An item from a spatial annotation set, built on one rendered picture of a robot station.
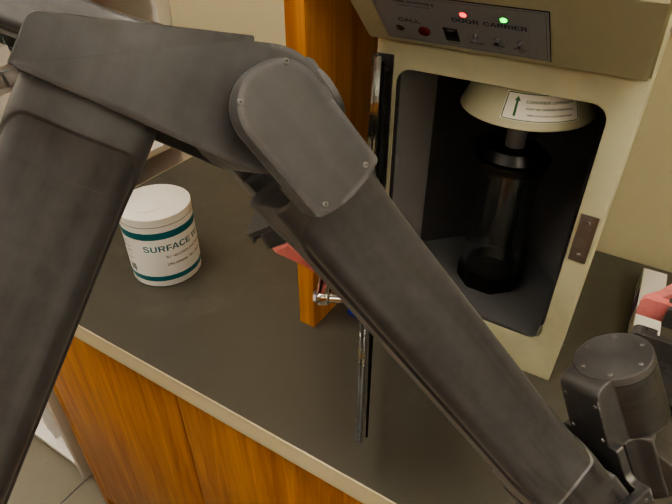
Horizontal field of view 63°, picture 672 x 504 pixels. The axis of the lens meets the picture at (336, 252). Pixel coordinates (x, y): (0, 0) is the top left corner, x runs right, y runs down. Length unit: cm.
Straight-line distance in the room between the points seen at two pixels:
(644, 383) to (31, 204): 40
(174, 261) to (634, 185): 88
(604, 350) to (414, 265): 21
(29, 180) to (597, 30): 49
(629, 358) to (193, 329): 70
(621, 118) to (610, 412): 35
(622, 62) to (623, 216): 64
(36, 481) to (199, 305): 119
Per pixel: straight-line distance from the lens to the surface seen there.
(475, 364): 35
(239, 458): 101
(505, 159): 81
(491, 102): 74
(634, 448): 49
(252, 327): 95
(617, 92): 68
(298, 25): 70
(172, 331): 98
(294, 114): 24
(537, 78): 69
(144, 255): 103
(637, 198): 121
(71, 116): 25
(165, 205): 102
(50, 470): 209
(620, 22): 57
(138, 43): 25
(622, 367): 46
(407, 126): 81
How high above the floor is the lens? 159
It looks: 36 degrees down
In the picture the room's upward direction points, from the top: straight up
